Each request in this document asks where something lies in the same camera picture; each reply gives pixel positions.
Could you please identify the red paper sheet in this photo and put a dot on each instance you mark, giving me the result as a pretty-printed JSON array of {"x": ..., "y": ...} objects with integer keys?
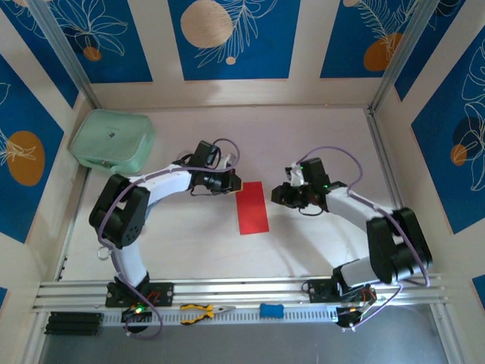
[{"x": 252, "y": 208}]

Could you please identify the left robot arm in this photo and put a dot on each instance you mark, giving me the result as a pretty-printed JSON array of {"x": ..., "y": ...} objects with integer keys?
[{"x": 170, "y": 182}]

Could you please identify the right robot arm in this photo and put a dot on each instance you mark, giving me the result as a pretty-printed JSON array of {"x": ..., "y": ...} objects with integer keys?
[{"x": 348, "y": 212}]

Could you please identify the blue sponge block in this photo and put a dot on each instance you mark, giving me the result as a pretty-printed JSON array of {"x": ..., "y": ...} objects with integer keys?
[{"x": 271, "y": 310}]

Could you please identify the mint green zip pouch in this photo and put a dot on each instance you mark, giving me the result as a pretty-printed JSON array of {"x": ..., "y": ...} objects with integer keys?
[{"x": 111, "y": 140}]

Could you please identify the black aluminium profile block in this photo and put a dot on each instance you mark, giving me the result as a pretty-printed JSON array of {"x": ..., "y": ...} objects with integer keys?
[{"x": 74, "y": 324}]

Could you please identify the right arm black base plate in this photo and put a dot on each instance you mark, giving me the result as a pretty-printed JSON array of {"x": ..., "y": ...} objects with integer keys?
[{"x": 320, "y": 291}]

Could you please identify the long aluminium mounting rail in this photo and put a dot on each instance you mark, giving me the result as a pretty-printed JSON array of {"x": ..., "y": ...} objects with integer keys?
[{"x": 235, "y": 290}]

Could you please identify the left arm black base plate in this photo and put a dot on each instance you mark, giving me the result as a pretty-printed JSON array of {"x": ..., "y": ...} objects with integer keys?
[{"x": 163, "y": 294}]

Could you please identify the aluminium frame post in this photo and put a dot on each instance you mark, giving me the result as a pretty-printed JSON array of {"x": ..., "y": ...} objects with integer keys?
[
  {"x": 401, "y": 57},
  {"x": 64, "y": 53}
]

